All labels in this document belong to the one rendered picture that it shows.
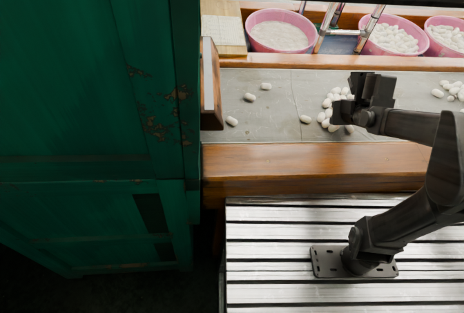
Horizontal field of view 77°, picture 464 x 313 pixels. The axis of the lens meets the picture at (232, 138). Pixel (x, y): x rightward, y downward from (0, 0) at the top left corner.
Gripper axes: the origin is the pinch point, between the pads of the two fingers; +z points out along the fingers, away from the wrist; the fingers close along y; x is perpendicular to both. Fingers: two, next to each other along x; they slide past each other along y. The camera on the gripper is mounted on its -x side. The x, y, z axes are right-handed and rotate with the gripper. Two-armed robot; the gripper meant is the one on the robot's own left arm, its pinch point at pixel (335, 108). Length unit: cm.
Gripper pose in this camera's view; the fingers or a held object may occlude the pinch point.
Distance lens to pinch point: 90.9
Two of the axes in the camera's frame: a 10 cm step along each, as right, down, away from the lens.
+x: 0.0, 9.8, 2.2
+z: -1.3, -2.1, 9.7
